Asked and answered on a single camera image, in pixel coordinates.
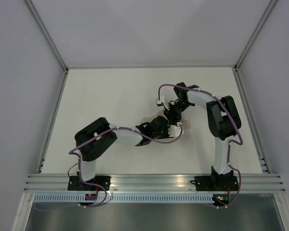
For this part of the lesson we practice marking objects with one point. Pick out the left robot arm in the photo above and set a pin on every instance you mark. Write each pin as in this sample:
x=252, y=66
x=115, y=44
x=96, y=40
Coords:
x=98, y=136

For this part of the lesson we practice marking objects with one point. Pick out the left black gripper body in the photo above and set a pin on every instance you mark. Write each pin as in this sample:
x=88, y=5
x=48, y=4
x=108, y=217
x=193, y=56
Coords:
x=164, y=134

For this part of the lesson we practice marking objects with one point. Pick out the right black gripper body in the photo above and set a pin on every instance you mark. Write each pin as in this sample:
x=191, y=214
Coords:
x=174, y=112

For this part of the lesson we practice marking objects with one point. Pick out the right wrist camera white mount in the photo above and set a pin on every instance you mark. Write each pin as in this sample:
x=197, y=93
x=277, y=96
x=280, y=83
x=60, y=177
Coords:
x=160, y=101

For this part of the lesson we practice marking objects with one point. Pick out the beige cloth napkin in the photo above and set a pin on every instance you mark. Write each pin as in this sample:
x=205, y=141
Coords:
x=185, y=123

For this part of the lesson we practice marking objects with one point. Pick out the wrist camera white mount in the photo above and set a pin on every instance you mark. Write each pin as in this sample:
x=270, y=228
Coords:
x=160, y=101
x=176, y=130

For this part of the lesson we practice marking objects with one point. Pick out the white slotted cable duct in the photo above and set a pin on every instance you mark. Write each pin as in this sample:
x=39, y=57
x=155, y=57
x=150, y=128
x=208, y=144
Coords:
x=125, y=198

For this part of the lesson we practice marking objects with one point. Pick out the left aluminium frame post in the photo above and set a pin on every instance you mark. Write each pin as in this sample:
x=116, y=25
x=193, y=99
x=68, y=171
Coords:
x=45, y=33

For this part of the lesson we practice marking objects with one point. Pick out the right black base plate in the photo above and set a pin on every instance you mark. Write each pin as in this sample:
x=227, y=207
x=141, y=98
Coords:
x=216, y=184

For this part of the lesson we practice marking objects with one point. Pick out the aluminium front rail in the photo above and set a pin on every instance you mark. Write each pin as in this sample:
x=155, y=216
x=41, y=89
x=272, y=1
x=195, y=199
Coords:
x=154, y=183

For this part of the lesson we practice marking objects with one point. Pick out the right aluminium frame post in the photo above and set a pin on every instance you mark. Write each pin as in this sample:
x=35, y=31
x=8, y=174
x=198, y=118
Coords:
x=242, y=90

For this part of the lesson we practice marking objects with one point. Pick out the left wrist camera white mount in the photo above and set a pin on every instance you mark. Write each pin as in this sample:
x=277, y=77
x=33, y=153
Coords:
x=176, y=130

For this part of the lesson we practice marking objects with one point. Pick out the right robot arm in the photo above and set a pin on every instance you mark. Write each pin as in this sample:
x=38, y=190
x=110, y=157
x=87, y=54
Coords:
x=224, y=123

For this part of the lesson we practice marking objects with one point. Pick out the aluminium frame post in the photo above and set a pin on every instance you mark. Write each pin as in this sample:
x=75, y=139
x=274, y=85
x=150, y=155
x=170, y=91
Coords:
x=242, y=90
x=45, y=33

